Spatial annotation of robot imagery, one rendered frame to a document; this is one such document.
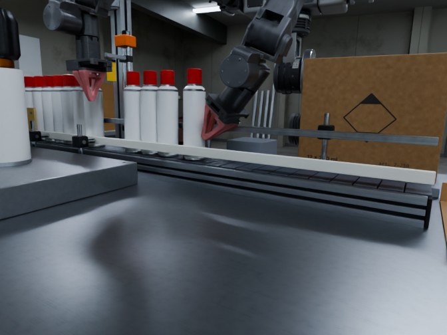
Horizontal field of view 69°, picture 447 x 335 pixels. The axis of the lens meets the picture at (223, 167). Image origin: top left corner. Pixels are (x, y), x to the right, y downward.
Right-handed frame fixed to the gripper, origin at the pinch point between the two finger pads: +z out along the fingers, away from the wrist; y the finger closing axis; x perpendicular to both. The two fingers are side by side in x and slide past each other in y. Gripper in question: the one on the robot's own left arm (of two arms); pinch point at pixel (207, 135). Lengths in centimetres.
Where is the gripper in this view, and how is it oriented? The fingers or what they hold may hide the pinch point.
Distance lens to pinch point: 74.3
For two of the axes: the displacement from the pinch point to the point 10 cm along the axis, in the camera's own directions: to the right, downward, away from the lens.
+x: 6.5, 7.1, -2.8
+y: -5.1, 1.3, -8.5
